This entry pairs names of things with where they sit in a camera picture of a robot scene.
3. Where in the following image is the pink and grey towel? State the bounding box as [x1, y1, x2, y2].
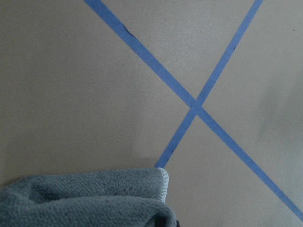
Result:
[0, 168, 177, 227]

